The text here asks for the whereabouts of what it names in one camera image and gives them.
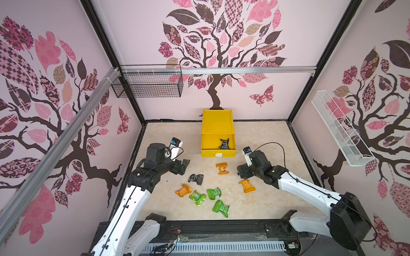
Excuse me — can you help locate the black cookie packet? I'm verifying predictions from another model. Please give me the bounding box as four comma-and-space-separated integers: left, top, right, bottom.
219, 138, 230, 150
188, 174, 204, 186

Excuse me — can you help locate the yellow top drawer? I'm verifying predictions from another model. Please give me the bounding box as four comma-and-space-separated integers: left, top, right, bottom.
201, 133, 237, 157

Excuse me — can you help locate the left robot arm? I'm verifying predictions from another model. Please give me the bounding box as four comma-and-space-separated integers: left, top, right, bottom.
87, 138, 190, 256

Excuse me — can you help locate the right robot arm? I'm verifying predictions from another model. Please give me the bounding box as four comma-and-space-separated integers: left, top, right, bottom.
237, 147, 373, 251

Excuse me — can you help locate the yellow three-drawer cabinet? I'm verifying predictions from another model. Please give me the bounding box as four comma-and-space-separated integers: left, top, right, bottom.
201, 109, 237, 158

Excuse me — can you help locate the orange cookie packet right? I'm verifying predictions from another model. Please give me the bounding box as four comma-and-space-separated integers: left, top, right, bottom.
239, 179, 256, 194

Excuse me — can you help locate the orange cookie packet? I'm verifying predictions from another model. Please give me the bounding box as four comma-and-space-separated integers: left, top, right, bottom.
175, 183, 193, 197
239, 179, 256, 194
216, 162, 229, 175

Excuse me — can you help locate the orange cookie packet centre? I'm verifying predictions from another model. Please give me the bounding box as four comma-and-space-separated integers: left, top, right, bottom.
216, 162, 229, 175

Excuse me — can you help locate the orange cookie packet left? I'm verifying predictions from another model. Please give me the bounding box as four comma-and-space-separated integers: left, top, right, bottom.
175, 183, 193, 197

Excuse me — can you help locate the green cookie packet left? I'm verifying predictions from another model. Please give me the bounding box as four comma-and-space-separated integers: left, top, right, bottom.
189, 191, 207, 207

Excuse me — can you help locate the green cookie packet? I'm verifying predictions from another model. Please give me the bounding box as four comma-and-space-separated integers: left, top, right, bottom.
212, 199, 229, 218
207, 188, 222, 201
189, 191, 207, 207

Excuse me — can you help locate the green cookie packet middle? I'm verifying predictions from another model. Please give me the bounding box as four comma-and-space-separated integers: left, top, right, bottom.
207, 188, 222, 201

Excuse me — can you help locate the green cookie packet front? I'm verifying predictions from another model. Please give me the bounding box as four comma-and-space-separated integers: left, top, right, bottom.
212, 199, 229, 218

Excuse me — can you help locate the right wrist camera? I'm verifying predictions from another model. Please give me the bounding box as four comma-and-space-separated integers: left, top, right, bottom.
242, 146, 252, 167

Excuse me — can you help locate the black base frame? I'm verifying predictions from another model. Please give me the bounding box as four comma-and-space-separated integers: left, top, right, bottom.
89, 218, 366, 256

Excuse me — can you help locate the white slotted cable duct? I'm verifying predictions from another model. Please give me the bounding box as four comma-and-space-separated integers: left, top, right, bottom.
140, 241, 286, 256

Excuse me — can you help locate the black wire basket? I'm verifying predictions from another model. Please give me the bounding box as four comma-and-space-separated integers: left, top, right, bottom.
112, 64, 184, 99

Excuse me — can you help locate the aluminium rail back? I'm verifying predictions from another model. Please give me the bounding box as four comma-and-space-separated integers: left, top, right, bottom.
121, 65, 317, 75

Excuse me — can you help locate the aluminium rail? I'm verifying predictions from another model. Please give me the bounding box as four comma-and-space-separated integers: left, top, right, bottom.
121, 65, 317, 75
1, 67, 120, 243

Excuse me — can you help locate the white wire basket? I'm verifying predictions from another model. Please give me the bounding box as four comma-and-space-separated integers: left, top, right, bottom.
312, 90, 376, 167

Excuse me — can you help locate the aluminium rail left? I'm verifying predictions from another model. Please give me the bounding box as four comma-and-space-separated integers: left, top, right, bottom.
1, 67, 120, 243

